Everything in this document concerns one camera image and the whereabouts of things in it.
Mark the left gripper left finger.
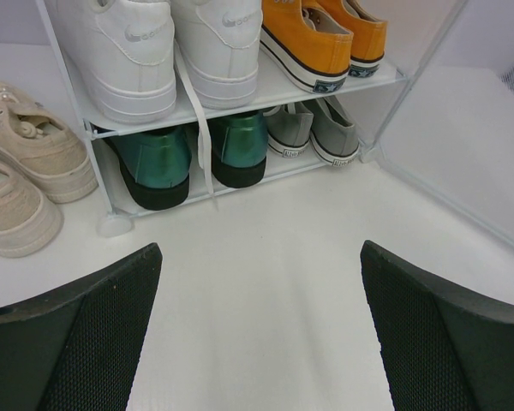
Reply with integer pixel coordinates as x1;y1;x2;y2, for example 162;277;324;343
0;243;163;410

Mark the orange canvas sneaker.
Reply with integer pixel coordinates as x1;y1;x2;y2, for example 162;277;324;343
319;0;388;78
260;0;354;94

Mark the grey canvas sneaker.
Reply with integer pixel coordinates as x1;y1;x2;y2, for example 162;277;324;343
303;96;360;168
263;102;314;159

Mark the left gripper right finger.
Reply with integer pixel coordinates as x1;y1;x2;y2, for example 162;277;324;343
360;241;514;410

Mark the green loafer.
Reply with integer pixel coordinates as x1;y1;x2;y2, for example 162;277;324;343
208;110;268;188
105;126;192;211

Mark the translucent cabinet door panel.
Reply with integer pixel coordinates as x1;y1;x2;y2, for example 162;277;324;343
379;1;514;248

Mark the beige sneaker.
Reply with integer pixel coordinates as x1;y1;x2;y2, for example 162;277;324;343
0;162;63;258
0;81;98;204

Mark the white plastic shoe cabinet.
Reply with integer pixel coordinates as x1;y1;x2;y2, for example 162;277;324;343
33;0;468;239

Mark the white sneaker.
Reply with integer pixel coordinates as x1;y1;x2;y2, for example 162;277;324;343
46;0;176;124
170;1;263;196

